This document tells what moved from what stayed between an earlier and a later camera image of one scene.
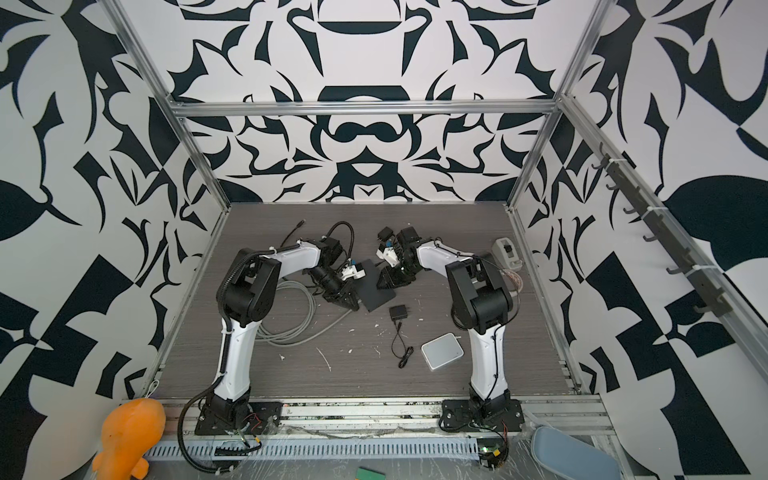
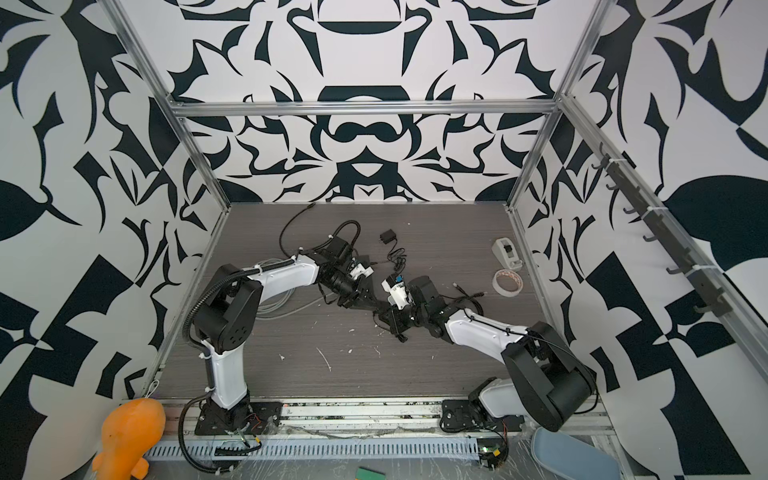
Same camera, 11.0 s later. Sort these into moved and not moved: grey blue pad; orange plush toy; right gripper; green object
Moved: right gripper
Not moved: grey blue pad; green object; orange plush toy
